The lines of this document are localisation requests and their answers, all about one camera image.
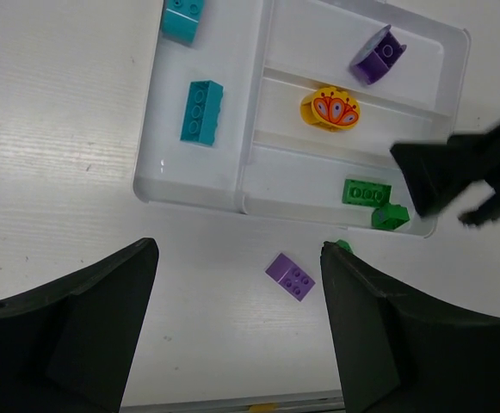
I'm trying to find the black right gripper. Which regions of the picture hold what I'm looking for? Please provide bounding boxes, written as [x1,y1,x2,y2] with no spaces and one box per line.
[390,123,500,227]

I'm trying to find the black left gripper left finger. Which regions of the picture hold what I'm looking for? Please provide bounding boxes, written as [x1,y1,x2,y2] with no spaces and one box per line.
[0,237,159,412]

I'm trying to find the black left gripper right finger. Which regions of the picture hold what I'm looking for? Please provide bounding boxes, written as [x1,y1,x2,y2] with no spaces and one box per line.
[320,242,500,412]

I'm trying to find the small green lego brick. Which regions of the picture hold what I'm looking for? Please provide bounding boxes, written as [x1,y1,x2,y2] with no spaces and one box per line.
[371,203,410,231]

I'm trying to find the green long lego brick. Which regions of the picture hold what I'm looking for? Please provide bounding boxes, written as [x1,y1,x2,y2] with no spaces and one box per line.
[342,179,392,208]

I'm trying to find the yellow butterfly lego brick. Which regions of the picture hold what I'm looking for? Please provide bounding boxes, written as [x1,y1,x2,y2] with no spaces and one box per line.
[299,87,361,132]

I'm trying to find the purple flower lego brick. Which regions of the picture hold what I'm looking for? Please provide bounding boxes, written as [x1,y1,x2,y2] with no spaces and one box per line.
[349,25,407,85]

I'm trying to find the purple curved lego brick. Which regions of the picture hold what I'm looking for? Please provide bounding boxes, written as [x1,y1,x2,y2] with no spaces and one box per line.
[265,253,315,302]

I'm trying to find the teal long lego brick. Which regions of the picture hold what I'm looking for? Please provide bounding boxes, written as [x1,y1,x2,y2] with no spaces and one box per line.
[180,80,223,147]

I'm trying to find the teal curved lego brick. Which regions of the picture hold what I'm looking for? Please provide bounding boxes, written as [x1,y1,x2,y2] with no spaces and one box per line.
[161,0,205,46]

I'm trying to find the green square lego brick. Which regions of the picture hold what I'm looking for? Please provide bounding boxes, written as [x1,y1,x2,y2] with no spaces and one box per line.
[336,239,353,253]

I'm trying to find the white compartment tray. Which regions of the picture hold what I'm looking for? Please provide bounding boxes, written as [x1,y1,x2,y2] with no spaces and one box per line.
[133,1,471,237]

